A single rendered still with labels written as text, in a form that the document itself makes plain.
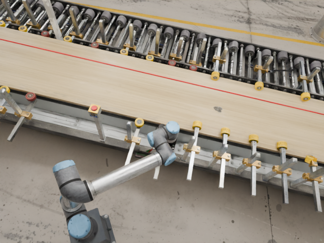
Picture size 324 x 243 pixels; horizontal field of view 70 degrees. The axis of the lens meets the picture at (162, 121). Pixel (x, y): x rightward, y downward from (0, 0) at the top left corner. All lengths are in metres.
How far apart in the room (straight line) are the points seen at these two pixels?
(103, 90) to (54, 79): 0.48
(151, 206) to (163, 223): 0.23
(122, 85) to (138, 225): 1.47
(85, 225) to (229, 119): 1.48
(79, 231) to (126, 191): 1.02
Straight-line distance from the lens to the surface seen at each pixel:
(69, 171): 1.34
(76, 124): 2.42
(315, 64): 3.31
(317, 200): 2.20
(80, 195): 1.30
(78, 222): 1.85
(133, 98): 2.17
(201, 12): 4.92
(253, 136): 2.12
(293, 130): 2.45
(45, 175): 2.97
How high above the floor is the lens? 2.66
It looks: 59 degrees down
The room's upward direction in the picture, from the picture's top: 11 degrees clockwise
